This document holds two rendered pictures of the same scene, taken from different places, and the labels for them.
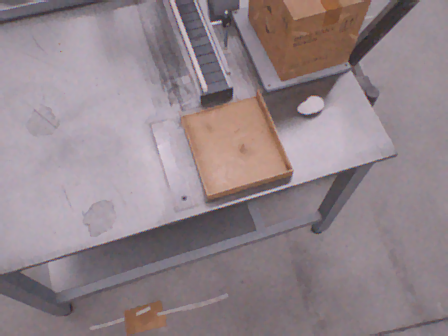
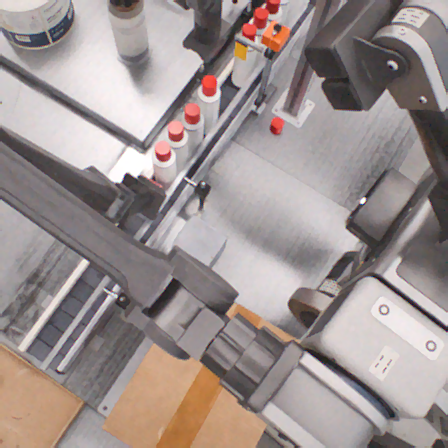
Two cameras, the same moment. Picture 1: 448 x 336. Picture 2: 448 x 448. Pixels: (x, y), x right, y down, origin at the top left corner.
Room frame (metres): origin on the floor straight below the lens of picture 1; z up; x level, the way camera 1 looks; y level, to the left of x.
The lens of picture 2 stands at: (1.03, -0.22, 2.08)
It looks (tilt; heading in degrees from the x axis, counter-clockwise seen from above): 73 degrees down; 41
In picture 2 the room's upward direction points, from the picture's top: 11 degrees clockwise
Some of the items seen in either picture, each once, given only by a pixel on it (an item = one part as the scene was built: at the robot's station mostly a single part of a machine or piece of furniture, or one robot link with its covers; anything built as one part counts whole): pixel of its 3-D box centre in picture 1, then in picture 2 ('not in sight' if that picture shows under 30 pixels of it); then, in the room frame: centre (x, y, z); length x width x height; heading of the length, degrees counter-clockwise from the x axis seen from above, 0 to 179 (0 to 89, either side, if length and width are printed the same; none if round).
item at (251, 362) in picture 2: not in sight; (245, 358); (1.10, -0.23, 1.45); 0.09 x 0.08 x 0.12; 13
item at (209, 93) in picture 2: not in sight; (208, 105); (1.44, 0.25, 0.98); 0.05 x 0.05 x 0.20
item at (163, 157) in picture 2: not in sight; (164, 167); (1.27, 0.19, 0.98); 0.05 x 0.05 x 0.20
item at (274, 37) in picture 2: not in sight; (255, 67); (1.57, 0.24, 1.05); 0.10 x 0.04 x 0.33; 109
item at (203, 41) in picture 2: not in sight; (207, 27); (1.50, 0.34, 1.13); 0.10 x 0.07 x 0.07; 19
